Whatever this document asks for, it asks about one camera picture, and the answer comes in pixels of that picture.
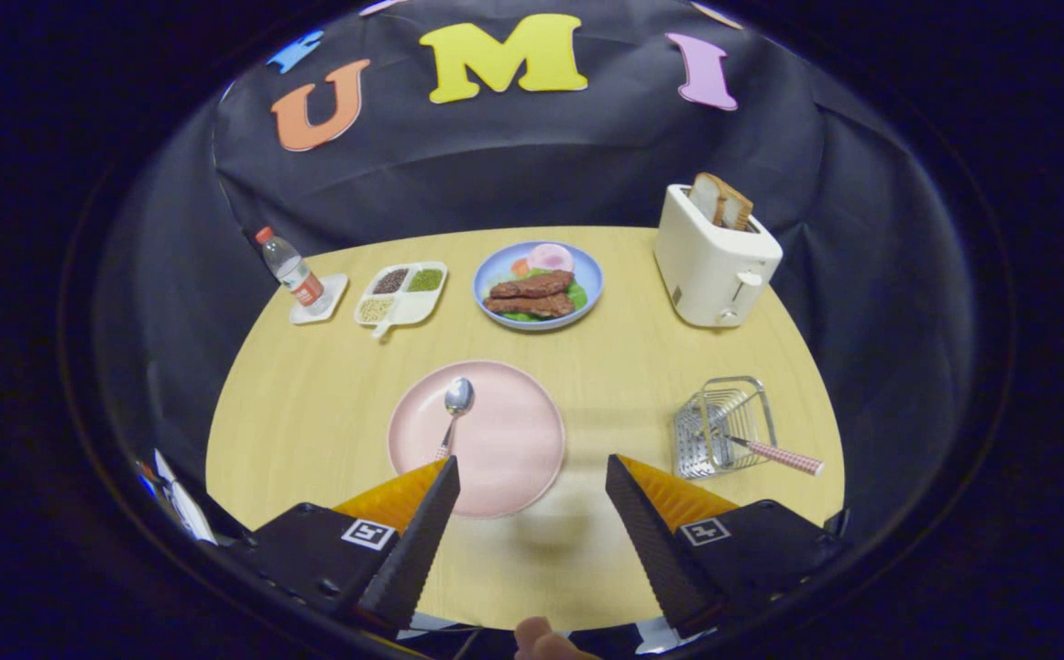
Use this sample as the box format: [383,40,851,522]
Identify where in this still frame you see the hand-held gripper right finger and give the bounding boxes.
[605,454,849,638]

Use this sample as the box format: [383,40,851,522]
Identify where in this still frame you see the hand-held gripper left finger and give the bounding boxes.
[229,456,461,638]

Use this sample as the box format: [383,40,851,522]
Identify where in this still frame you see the fork with checkered handle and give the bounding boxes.
[710,426,826,478]

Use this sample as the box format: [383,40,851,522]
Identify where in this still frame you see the spoon with checkered handle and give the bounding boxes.
[431,377,476,464]

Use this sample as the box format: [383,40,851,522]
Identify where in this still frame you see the pink round plate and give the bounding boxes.
[388,360,566,520]

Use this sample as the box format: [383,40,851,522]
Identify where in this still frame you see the white flat panel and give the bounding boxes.
[154,449,216,544]

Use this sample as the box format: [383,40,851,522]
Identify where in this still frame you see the white divided condiment tray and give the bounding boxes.
[354,261,449,340]

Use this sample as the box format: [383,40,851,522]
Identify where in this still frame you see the green lettuce leaves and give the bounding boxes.
[500,268,588,323]

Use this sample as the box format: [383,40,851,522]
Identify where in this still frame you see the brown meat slice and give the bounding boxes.
[483,292,576,319]
[489,269,576,300]

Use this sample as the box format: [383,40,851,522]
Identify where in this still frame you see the white square coaster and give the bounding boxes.
[290,273,350,325]

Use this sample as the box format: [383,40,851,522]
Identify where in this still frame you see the white toaster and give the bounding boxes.
[653,183,784,329]

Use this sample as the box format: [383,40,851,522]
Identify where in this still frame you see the blue round plate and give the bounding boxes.
[473,241,605,331]

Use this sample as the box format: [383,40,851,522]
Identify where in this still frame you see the pink ham slice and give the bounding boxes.
[526,243,575,273]

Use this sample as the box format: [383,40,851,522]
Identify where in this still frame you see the clear water bottle red cap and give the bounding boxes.
[255,226,325,310]

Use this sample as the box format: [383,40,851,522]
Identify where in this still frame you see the toast slice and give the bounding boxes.
[718,183,755,231]
[687,172,729,226]

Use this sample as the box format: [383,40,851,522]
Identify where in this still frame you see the metal wire cutlery basket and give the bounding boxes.
[673,376,778,480]

